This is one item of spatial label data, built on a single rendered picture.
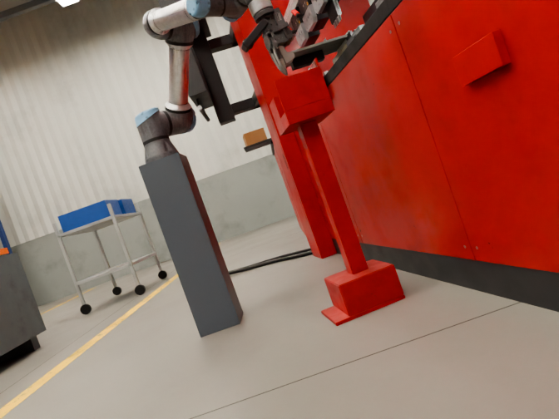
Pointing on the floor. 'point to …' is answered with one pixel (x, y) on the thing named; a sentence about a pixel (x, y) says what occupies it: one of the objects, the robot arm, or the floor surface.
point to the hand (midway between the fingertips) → (283, 71)
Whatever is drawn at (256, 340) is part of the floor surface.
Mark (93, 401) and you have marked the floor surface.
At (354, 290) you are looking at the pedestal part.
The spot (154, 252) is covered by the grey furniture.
